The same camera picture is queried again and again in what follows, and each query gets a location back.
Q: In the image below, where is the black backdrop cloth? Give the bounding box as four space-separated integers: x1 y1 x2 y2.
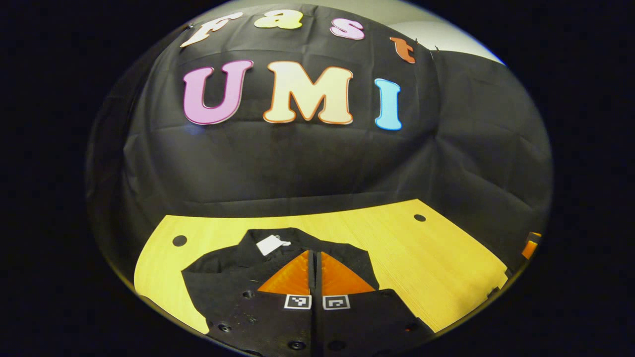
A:
85 4 554 278

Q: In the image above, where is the black shirt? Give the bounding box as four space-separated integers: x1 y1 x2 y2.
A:
181 228 435 343

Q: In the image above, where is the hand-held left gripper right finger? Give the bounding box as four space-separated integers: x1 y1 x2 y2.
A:
315 251 435 357

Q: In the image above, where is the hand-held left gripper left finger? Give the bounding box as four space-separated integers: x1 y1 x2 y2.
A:
206 250 316 357

